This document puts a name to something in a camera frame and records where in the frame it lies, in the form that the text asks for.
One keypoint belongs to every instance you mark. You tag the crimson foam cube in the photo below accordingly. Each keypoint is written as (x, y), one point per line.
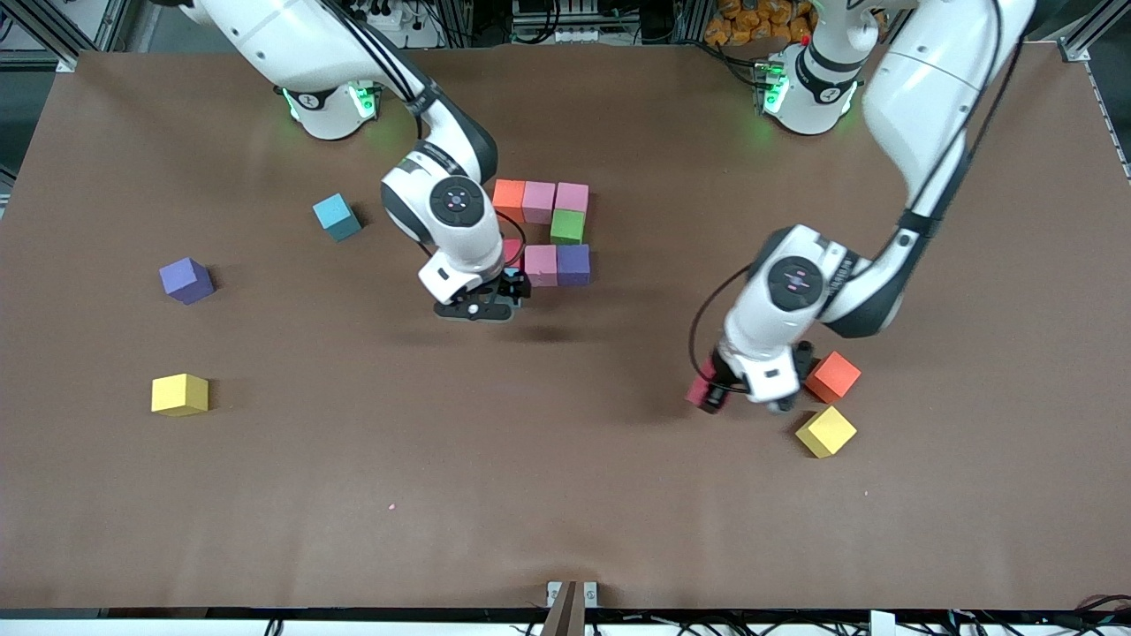
(512, 252)
(698, 393)

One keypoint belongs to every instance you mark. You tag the pink foam cube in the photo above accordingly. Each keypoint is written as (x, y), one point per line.
(540, 202)
(541, 265)
(572, 199)

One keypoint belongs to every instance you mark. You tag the purple foam cube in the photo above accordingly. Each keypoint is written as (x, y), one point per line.
(573, 265)
(185, 281)

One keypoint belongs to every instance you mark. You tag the green foam cube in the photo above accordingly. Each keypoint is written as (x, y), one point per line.
(568, 227)

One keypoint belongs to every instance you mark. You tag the orange foam cube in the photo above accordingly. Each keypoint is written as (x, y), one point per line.
(511, 200)
(835, 376)

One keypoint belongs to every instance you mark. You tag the yellow foam cube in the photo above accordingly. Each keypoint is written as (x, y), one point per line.
(179, 394)
(825, 431)

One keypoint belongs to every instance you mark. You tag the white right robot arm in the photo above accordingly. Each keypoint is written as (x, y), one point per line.
(455, 199)

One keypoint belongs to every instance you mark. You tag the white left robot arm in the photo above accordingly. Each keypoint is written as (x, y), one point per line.
(795, 283)

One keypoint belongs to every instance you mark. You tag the brown table cover sheet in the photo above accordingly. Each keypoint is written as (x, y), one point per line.
(565, 459)

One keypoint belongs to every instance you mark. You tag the grey electronics rack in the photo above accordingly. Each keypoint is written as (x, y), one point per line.
(565, 26)

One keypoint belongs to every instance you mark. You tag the white power strip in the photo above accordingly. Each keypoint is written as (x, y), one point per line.
(398, 22)

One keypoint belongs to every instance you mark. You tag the bag of orange items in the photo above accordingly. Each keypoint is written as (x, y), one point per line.
(751, 22)

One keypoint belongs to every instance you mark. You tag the metal bracket with wooden strip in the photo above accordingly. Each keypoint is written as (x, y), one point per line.
(572, 609)

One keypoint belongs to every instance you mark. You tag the aluminium frame post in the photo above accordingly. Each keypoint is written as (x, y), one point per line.
(53, 35)
(1082, 40)

